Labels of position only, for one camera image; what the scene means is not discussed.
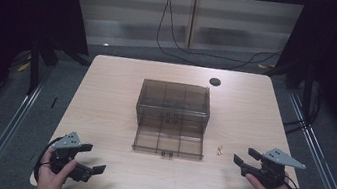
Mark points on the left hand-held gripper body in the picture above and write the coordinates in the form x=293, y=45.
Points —
x=63, y=156

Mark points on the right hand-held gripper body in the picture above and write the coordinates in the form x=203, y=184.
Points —
x=271, y=172

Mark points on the small gold earring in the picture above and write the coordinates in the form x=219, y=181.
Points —
x=219, y=152
x=219, y=147

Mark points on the transparent brown compartment drawer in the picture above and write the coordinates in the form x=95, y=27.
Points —
x=168, y=143

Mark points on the transparent brown drawer cabinet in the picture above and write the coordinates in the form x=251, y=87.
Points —
x=174, y=100

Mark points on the person's left hand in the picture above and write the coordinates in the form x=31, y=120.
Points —
x=53, y=176

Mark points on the black metal stand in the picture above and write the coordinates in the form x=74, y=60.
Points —
x=34, y=67
x=307, y=91

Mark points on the black round table grommet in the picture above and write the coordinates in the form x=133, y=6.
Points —
x=215, y=81

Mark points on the yellow tape strip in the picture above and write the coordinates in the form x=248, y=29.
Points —
x=24, y=67

